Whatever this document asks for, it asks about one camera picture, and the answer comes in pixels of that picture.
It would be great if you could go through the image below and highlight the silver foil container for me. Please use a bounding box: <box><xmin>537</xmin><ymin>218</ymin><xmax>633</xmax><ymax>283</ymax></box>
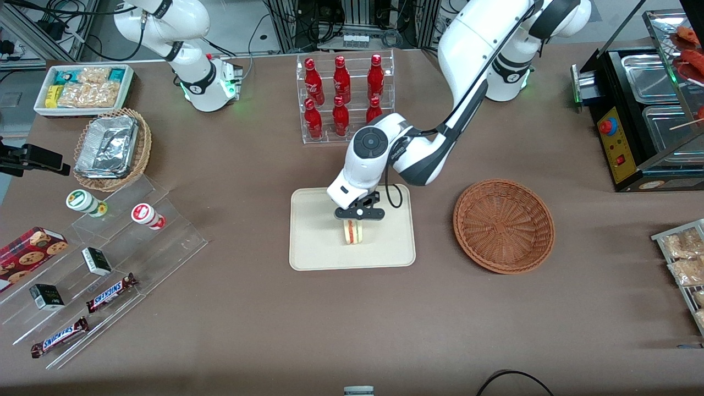
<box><xmin>75</xmin><ymin>115</ymin><xmax>139</xmax><ymax>180</ymax></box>

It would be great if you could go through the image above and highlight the small black carton box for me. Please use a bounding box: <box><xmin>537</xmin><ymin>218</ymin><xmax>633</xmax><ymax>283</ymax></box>
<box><xmin>81</xmin><ymin>247</ymin><xmax>113</xmax><ymax>276</ymax></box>
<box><xmin>29</xmin><ymin>284</ymin><xmax>65</xmax><ymax>312</ymax></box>

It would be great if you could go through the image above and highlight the light wicker basket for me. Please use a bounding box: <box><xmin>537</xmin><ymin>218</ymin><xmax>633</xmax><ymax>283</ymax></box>
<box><xmin>73</xmin><ymin>108</ymin><xmax>152</xmax><ymax>193</ymax></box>

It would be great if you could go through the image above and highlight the clear acrylic stepped shelf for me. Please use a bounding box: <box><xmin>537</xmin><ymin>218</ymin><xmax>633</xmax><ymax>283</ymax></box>
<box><xmin>0</xmin><ymin>175</ymin><xmax>208</xmax><ymax>370</ymax></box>

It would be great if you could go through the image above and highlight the white snack bin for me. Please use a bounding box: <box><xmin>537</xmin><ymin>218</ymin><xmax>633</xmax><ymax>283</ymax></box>
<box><xmin>34</xmin><ymin>64</ymin><xmax>135</xmax><ymax>118</ymax></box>

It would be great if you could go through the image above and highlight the cream plastic tray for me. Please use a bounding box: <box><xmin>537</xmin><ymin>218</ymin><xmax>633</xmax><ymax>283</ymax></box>
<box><xmin>289</xmin><ymin>184</ymin><xmax>416</xmax><ymax>272</ymax></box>

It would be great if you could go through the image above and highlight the clear acrylic bottle rack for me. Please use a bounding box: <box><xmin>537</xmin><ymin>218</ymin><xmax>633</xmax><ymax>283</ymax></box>
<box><xmin>296</xmin><ymin>49</ymin><xmax>396</xmax><ymax>145</ymax></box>

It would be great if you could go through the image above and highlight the red lid yogurt cup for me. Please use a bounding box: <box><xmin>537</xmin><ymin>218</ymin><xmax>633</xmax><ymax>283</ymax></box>
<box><xmin>131</xmin><ymin>203</ymin><xmax>166</xmax><ymax>230</ymax></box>

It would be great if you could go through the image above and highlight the green sunflower yogurt cup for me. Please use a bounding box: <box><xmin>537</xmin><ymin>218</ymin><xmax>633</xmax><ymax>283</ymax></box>
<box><xmin>66</xmin><ymin>189</ymin><xmax>108</xmax><ymax>218</ymax></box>

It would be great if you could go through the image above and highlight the sandwich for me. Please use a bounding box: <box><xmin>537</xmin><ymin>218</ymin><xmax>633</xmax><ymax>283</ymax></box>
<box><xmin>342</xmin><ymin>219</ymin><xmax>367</xmax><ymax>246</ymax></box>

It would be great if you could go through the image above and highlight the tray of packaged pastries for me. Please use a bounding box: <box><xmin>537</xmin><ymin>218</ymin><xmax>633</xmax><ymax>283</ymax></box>
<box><xmin>651</xmin><ymin>218</ymin><xmax>704</xmax><ymax>337</ymax></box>

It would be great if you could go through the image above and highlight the aluminium equipment rack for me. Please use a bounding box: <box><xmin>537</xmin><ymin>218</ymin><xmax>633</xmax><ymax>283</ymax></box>
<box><xmin>264</xmin><ymin>0</ymin><xmax>458</xmax><ymax>53</ymax></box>

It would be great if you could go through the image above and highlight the black food warmer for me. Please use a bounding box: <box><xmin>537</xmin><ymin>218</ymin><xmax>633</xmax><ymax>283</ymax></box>
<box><xmin>570</xmin><ymin>8</ymin><xmax>704</xmax><ymax>193</ymax></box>

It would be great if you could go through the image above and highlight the steel food pan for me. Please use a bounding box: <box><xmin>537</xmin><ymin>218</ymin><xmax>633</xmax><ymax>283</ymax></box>
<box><xmin>642</xmin><ymin>104</ymin><xmax>704</xmax><ymax>156</ymax></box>
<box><xmin>620</xmin><ymin>53</ymin><xmax>684</xmax><ymax>105</ymax></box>

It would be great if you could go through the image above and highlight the red tartan cookie box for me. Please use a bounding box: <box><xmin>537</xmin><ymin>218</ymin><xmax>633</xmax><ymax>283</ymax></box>
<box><xmin>0</xmin><ymin>227</ymin><xmax>69</xmax><ymax>293</ymax></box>

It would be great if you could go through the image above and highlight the brown wicker basket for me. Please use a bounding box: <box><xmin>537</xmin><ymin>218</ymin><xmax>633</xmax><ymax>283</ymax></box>
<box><xmin>453</xmin><ymin>178</ymin><xmax>556</xmax><ymax>275</ymax></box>

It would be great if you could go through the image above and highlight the Snickers chocolate bar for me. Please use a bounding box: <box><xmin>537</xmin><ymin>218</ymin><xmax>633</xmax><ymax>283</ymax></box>
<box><xmin>86</xmin><ymin>273</ymin><xmax>138</xmax><ymax>313</ymax></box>
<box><xmin>30</xmin><ymin>317</ymin><xmax>89</xmax><ymax>359</ymax></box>

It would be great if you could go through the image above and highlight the black floor cable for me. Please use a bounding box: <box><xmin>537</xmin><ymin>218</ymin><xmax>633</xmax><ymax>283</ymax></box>
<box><xmin>475</xmin><ymin>369</ymin><xmax>554</xmax><ymax>396</ymax></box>

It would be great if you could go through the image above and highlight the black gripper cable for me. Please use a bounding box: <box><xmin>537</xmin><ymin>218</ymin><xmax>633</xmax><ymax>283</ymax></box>
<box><xmin>384</xmin><ymin>162</ymin><xmax>406</xmax><ymax>210</ymax></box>

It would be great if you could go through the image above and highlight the aluminium frame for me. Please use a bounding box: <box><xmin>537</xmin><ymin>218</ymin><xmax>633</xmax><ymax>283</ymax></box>
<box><xmin>0</xmin><ymin>0</ymin><xmax>105</xmax><ymax>62</ymax></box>

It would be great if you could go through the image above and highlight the red sausage on skewer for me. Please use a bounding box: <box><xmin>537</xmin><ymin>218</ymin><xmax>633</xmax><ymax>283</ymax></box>
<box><xmin>675</xmin><ymin>49</ymin><xmax>704</xmax><ymax>84</ymax></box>
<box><xmin>673</xmin><ymin>25</ymin><xmax>703</xmax><ymax>49</ymax></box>

